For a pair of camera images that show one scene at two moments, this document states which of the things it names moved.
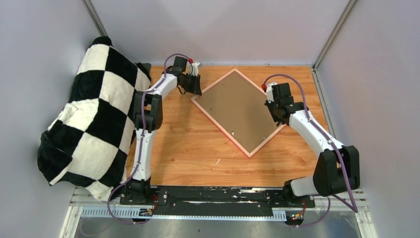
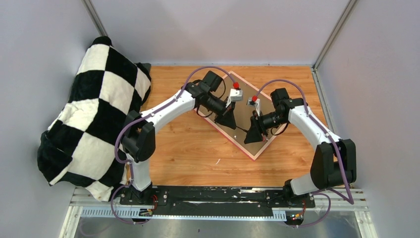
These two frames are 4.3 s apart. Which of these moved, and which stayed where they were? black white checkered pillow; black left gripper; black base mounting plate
Moved: black left gripper
Stayed: black base mounting plate; black white checkered pillow
